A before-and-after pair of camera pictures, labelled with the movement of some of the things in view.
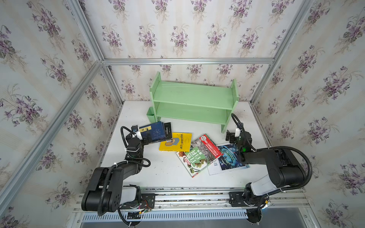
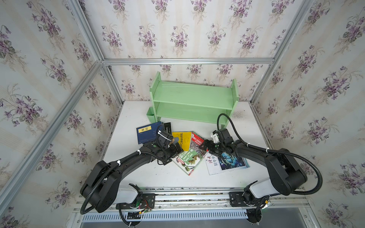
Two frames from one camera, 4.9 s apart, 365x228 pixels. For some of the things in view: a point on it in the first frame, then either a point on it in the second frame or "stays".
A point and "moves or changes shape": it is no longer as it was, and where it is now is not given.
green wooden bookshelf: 213,103 stays
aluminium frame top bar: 189,61 stays
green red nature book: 203,152 moves or changes shape
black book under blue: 168,131 stays
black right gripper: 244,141 -> 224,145
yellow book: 180,142 stays
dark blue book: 156,130 stays
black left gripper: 144,141 -> 175,152
